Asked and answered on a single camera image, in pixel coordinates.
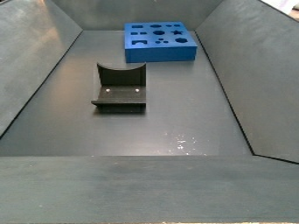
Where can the dark grey curved fixture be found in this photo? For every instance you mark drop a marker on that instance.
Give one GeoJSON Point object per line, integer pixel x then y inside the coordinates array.
{"type": "Point", "coordinates": [121, 86]}

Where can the blue foam shape-sorter block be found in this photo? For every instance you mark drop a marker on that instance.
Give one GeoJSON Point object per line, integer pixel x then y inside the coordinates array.
{"type": "Point", "coordinates": [157, 41]}

